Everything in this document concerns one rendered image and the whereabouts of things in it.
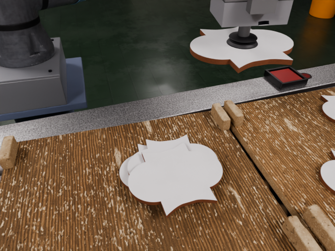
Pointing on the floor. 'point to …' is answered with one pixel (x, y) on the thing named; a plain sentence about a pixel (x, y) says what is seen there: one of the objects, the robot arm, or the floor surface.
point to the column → (74, 93)
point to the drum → (322, 8)
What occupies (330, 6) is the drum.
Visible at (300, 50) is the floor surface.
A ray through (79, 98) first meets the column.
